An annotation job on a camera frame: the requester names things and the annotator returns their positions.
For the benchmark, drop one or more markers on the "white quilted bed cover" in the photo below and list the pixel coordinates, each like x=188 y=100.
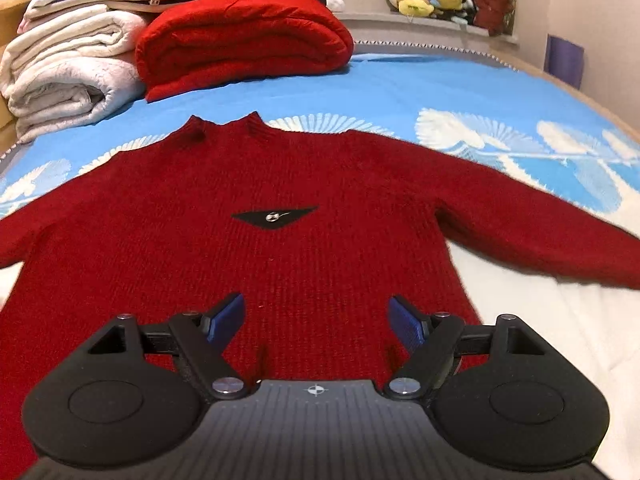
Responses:
x=530 y=305

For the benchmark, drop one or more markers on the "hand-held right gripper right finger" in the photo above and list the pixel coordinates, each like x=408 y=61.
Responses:
x=406 y=325

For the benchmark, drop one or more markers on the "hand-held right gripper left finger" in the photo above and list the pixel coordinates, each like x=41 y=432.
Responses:
x=226 y=321

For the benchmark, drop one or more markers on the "dark red knit sweater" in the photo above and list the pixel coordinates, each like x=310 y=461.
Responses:
x=280 y=270

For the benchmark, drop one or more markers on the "blue white printed bed sheet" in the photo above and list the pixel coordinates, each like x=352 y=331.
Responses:
x=380 y=95

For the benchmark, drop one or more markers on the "folded white fleece blanket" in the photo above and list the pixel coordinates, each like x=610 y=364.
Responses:
x=65 y=70

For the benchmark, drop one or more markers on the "dark red cushion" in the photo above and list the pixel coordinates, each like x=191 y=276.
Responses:
x=494 y=2

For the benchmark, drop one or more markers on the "folded bright red blanket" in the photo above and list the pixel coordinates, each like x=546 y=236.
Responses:
x=240 y=40

